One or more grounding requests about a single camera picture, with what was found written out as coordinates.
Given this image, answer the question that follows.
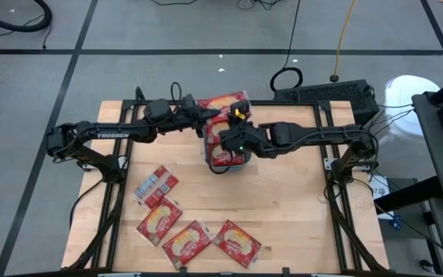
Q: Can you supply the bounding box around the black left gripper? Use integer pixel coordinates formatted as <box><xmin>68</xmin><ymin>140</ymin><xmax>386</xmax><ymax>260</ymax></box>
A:
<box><xmin>143</xmin><ymin>95</ymin><xmax>222</xmax><ymax>139</ymax></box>

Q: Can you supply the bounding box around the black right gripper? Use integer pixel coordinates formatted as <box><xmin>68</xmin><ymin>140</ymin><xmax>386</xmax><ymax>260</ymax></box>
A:
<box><xmin>221</xmin><ymin>100</ymin><xmax>265</xmax><ymax>159</ymax></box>

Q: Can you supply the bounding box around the teal plastic basket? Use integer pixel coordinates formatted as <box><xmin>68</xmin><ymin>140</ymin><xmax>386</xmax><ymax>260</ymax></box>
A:
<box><xmin>202</xmin><ymin>111</ymin><xmax>253</xmax><ymax>174</ymax></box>

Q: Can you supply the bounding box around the white paper sheet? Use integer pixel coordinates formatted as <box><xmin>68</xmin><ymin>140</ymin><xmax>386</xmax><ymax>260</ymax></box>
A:
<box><xmin>368</xmin><ymin>173</ymin><xmax>396</xmax><ymax>221</ymax></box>

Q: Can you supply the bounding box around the black desk leg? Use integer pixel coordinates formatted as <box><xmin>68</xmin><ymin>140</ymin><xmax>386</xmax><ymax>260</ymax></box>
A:
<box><xmin>373</xmin><ymin>175</ymin><xmax>443</xmax><ymax>213</ymax></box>

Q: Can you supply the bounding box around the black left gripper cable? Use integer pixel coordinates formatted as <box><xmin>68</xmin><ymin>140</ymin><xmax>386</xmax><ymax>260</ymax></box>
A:
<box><xmin>169</xmin><ymin>81</ymin><xmax>184</xmax><ymax>102</ymax></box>

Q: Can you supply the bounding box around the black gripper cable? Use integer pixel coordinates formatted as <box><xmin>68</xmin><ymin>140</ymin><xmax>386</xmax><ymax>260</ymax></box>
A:
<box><xmin>207</xmin><ymin>149</ymin><xmax>233</xmax><ymax>176</ymax></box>
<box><xmin>169</xmin><ymin>81</ymin><xmax>184</xmax><ymax>102</ymax></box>

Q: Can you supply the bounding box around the black metal table frame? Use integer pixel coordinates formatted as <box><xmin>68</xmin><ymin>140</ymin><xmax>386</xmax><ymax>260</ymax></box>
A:
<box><xmin>65</xmin><ymin>98</ymin><xmax>390</xmax><ymax>277</ymax></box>

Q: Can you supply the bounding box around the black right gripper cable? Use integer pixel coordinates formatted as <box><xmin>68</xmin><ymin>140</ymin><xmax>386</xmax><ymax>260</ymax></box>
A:
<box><xmin>207</xmin><ymin>149</ymin><xmax>233</xmax><ymax>176</ymax></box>

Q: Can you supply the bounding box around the black hanging cable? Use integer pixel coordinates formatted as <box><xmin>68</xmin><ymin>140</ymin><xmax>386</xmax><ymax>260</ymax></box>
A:
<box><xmin>269</xmin><ymin>0</ymin><xmax>304</xmax><ymax>93</ymax></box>

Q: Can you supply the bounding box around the yellow hanging cable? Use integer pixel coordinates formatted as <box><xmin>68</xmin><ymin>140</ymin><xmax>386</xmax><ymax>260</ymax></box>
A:
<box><xmin>328</xmin><ymin>0</ymin><xmax>358</xmax><ymax>84</ymax></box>

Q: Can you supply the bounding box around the black vacuum hose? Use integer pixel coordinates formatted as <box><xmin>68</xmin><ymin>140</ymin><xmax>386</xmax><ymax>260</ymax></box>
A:
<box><xmin>0</xmin><ymin>0</ymin><xmax>53</xmax><ymax>34</ymax></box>

